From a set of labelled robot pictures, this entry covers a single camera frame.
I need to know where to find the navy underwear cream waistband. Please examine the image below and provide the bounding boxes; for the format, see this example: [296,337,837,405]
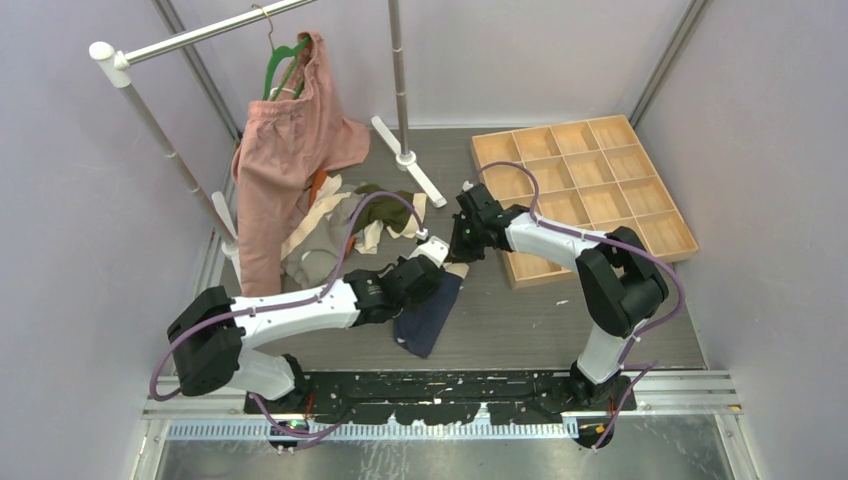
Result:
[393,263,469,359]

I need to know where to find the pink trousers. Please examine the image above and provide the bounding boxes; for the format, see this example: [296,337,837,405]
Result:
[232,31,370,297]

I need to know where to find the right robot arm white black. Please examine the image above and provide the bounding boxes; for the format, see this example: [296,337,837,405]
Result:
[449,182,669,409]

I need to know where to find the purple cable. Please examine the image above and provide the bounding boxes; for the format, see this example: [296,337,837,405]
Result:
[147,190,431,403]
[473,160,686,452]

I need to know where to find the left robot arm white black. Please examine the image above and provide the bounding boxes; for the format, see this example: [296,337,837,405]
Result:
[167,256,444,413]

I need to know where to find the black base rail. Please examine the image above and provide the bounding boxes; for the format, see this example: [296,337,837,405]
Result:
[262,370,636,426]

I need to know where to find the orange underwear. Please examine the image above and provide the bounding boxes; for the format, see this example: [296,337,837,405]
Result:
[308,170,328,207]

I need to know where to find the wooden compartment tray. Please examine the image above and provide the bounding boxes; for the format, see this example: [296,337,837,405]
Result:
[471,115,699,263]

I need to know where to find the green clothes hanger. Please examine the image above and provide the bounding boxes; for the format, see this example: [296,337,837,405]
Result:
[251,4,312,101]

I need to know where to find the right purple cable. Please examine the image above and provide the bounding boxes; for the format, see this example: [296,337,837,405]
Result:
[473,160,686,452]

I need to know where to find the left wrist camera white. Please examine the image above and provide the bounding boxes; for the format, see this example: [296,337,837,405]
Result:
[408,235,450,267]

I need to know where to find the white metal clothes rack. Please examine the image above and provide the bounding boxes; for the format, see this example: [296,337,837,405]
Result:
[89,0,449,283]

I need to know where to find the olive green underwear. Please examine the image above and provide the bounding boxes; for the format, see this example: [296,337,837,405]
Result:
[352,190,428,238]

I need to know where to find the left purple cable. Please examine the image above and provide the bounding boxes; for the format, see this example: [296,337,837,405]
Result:
[147,190,431,403]

